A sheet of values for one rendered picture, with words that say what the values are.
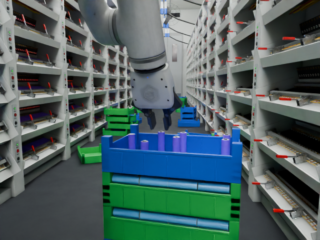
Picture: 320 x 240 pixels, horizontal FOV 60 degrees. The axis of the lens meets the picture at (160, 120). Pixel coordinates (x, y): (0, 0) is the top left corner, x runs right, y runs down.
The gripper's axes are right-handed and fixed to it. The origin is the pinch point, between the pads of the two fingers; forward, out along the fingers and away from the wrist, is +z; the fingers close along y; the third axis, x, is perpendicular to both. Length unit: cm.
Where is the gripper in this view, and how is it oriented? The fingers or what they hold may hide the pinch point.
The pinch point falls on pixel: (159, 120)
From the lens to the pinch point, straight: 72.0
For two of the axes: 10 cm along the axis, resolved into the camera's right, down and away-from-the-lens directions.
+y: 9.5, 0.4, -3.2
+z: 1.5, 8.4, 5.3
